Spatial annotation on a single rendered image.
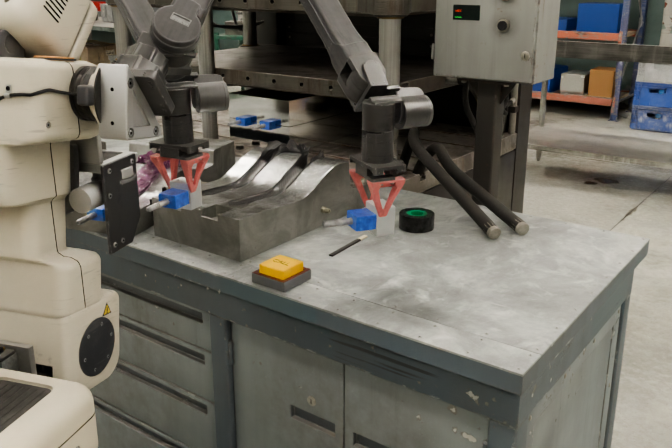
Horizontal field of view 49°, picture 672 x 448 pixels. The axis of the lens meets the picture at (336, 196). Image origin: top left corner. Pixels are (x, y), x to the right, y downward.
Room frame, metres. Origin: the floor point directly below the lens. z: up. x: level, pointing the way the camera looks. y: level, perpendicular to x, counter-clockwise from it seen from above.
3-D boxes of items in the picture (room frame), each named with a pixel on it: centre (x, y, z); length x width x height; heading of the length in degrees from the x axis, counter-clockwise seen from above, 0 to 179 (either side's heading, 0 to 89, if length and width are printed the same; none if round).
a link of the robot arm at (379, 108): (1.28, -0.08, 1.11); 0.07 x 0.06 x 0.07; 117
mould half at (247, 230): (1.64, 0.15, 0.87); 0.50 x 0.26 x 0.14; 144
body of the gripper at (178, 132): (1.39, 0.31, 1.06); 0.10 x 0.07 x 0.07; 62
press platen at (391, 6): (2.70, 0.09, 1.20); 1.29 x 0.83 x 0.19; 54
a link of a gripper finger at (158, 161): (1.40, 0.32, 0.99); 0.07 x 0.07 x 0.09; 62
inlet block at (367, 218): (1.26, -0.04, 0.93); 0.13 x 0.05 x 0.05; 114
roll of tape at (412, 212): (1.57, -0.18, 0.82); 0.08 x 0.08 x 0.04
